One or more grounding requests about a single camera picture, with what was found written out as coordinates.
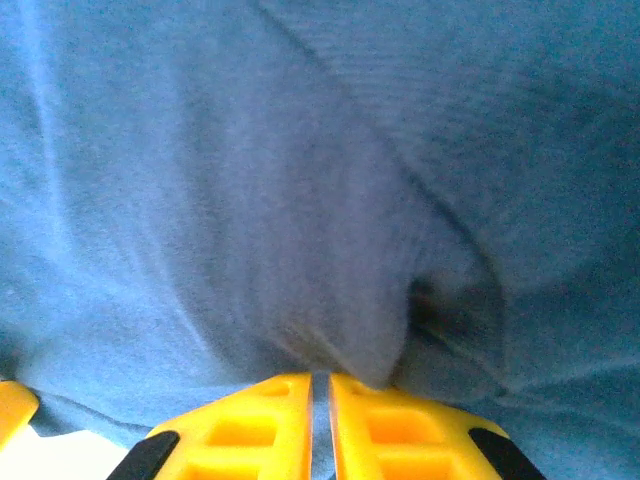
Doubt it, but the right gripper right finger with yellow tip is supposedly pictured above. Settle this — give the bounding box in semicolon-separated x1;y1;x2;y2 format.
328;372;550;480

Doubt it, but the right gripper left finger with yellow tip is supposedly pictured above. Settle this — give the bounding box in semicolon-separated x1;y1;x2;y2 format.
105;372;315;480

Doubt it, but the navy blue t-shirt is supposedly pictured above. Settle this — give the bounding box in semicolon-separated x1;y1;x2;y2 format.
0;0;640;480

